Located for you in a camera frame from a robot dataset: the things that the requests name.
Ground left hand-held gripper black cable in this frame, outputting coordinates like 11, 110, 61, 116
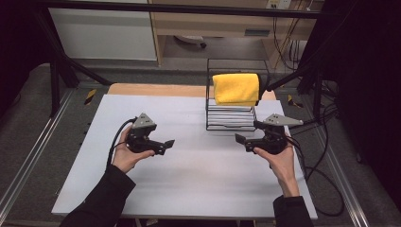
107, 116, 138, 168

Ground light wooden desk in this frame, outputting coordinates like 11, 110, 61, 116
148, 0, 324, 67

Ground grey chair base with caster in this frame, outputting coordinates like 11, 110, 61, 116
174, 35, 208, 49

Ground black curtain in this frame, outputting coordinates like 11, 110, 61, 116
0, 0, 51, 117
299, 0, 401, 202

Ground black horizontal frame bar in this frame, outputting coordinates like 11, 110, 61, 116
41, 0, 323, 19

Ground person's left hand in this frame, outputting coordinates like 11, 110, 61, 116
112, 126, 156, 174

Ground white wall power outlet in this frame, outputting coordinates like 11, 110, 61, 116
266, 0, 292, 9

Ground yellow black floor tape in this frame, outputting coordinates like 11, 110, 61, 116
287, 94, 305, 109
83, 88, 97, 106

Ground white table mat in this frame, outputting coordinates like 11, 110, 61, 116
51, 94, 319, 220

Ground hanging cables under desk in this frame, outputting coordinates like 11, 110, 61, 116
272, 0, 311, 72

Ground yellow towel with black trim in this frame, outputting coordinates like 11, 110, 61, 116
212, 73, 261, 108

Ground hand-held gripper black cable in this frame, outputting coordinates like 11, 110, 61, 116
107, 116, 138, 168
285, 131, 345, 218

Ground black floor cables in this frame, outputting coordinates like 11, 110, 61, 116
288, 79, 340, 133

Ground black wire rack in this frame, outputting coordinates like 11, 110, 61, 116
205, 58, 270, 132

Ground aluminium floor rail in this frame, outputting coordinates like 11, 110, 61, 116
0, 89, 75, 216
310, 126, 370, 227

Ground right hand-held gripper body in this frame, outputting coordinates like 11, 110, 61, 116
253, 113, 305, 155

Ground person's right hand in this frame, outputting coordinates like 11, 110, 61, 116
253, 143, 301, 199

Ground right hand-held gripper black cable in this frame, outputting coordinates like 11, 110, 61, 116
285, 131, 345, 218

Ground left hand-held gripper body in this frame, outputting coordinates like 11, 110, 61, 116
126, 113, 166, 154

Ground black metal frame strut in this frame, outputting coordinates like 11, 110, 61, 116
268, 60, 325, 124
34, 9, 113, 117

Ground white cabinet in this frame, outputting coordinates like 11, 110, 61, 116
48, 0, 158, 61

